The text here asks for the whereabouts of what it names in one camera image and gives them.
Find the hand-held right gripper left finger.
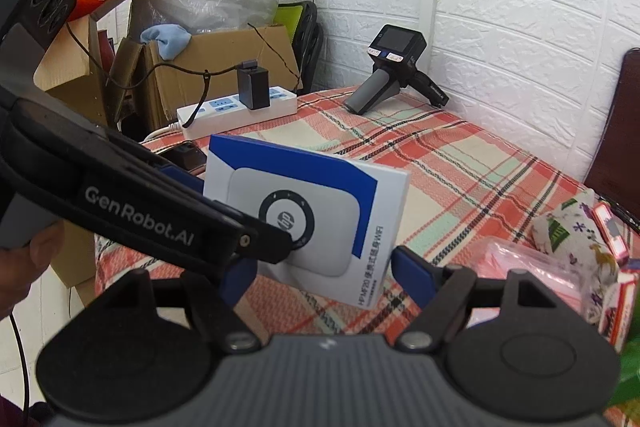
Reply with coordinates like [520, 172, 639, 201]
[95, 257, 261, 354]

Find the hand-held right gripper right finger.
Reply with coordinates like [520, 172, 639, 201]
[392, 246, 568, 352]

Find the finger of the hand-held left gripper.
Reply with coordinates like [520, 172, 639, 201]
[80, 157, 296, 280]
[107, 132, 206, 195]

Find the white and blue device box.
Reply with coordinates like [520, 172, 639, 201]
[202, 134, 411, 308]

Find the playing card box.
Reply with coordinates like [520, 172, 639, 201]
[590, 202, 632, 267]
[599, 267, 640, 349]

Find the person's left hand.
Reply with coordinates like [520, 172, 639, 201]
[0, 223, 66, 320]

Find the black phone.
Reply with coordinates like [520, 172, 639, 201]
[156, 140, 209, 174]

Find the tall cardboard box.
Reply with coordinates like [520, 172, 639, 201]
[34, 0, 117, 130]

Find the pink plastic packet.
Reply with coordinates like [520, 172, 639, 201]
[447, 238, 587, 310]

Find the black charger adapter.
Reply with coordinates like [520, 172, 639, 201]
[237, 61, 271, 110]

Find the plaid blanket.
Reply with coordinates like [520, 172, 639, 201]
[95, 89, 640, 427]

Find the white power strip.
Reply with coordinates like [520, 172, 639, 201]
[176, 87, 299, 141]

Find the open cardboard box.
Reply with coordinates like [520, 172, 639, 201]
[107, 24, 303, 132]

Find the light blue cloth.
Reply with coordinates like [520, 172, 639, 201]
[139, 24, 193, 61]

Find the floral fabric pouch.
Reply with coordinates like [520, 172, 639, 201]
[530, 188, 622, 324]

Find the black chair green cushion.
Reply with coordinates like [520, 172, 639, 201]
[274, 1, 324, 96]

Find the green box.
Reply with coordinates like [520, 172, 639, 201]
[604, 321, 640, 425]

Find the black charger cable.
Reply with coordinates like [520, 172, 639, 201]
[65, 22, 301, 128]

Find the black handheld device grey handle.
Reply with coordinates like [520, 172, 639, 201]
[344, 24, 451, 116]

